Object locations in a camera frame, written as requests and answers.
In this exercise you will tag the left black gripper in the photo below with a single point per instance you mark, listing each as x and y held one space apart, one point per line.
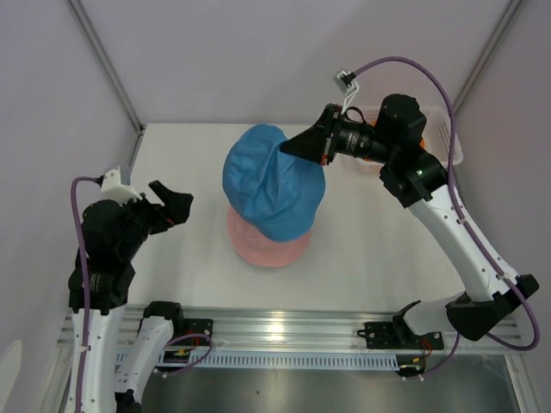
177 205

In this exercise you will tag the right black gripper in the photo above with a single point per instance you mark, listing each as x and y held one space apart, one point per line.
315 144

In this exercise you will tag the blue bucket hat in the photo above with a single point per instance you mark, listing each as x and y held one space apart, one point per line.
276 193

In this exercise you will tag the pink bucket hat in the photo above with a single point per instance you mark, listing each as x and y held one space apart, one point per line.
258 250

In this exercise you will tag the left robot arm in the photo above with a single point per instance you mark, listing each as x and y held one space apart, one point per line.
110 233

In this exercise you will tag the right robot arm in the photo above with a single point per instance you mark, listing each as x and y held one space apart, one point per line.
417 179

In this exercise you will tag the white plastic basket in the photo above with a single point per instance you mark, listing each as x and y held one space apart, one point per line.
435 138

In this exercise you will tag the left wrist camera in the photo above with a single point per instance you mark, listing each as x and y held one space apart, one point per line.
116 186

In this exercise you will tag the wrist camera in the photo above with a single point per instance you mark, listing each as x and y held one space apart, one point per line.
348 85
116 186

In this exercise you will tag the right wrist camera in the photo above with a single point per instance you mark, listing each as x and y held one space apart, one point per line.
348 85

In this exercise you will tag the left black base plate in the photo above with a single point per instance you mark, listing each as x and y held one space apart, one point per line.
190 332

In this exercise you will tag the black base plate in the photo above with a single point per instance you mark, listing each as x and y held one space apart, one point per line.
190 332
389 335

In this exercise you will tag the aluminium mounting rail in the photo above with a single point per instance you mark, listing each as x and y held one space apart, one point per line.
291 331

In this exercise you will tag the white slotted cable duct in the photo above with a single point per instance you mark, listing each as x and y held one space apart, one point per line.
308 361

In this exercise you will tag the left aluminium corner post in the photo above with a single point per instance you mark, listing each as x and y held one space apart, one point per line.
103 61

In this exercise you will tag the aluminium corner post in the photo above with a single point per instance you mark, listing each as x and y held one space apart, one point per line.
103 61
503 26

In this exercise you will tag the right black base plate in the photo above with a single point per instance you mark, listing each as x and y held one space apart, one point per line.
389 335

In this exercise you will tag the right aluminium corner post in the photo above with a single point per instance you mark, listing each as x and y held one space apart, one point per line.
503 26

